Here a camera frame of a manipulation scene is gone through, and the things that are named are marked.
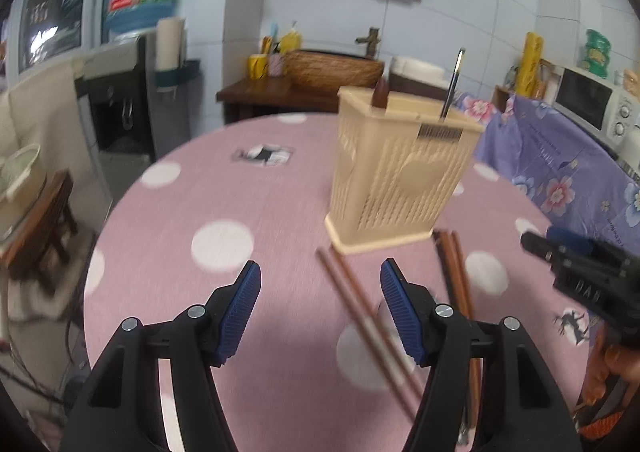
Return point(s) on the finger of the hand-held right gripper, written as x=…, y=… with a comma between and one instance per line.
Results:
x=537, y=244
x=567, y=238

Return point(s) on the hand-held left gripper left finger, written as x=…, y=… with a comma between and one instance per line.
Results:
x=239, y=317

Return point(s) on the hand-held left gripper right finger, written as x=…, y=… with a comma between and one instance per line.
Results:
x=402, y=317

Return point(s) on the beige plastic utensil holder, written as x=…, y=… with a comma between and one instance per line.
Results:
x=400, y=182

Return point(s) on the black chopstick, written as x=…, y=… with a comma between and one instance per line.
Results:
x=452, y=85

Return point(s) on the person's right hand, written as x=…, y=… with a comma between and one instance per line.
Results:
x=607, y=357

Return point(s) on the purple floral cloth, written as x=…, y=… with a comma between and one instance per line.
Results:
x=550, y=157

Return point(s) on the pink polka dot tablecloth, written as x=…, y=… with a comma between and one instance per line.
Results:
x=280, y=212

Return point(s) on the white microwave oven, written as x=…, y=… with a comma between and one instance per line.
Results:
x=595, y=102

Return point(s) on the yellow packet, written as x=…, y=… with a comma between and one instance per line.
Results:
x=530, y=65

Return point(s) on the stack of green packets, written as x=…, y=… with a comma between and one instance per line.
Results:
x=597, y=55

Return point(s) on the wooden stool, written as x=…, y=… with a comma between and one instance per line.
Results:
x=45, y=232

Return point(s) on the white plastic basin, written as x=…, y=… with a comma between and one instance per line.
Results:
x=417, y=70

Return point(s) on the dark brown wooden spoon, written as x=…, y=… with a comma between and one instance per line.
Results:
x=380, y=95

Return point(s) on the wooden counter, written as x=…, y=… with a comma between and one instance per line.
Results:
x=270, y=95

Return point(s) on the water dispenser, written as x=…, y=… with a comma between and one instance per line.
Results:
x=125, y=97

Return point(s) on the teal cup holder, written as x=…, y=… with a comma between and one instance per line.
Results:
x=177, y=75

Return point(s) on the yellow mug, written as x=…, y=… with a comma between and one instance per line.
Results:
x=257, y=66

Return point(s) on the small floral bottle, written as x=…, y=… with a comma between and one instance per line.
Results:
x=275, y=66

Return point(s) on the woven wooden basin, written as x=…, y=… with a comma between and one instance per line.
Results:
x=330, y=68

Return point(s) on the pale pot with lid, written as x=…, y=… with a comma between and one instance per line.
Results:
x=20, y=177

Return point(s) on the bronze faucet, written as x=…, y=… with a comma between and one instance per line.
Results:
x=371, y=42

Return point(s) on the yellow soap bottle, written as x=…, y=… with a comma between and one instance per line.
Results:
x=291, y=40

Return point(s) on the paper cup tube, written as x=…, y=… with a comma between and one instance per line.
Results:
x=170, y=42

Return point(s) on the wall poster with photos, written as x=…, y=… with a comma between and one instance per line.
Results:
x=55, y=7

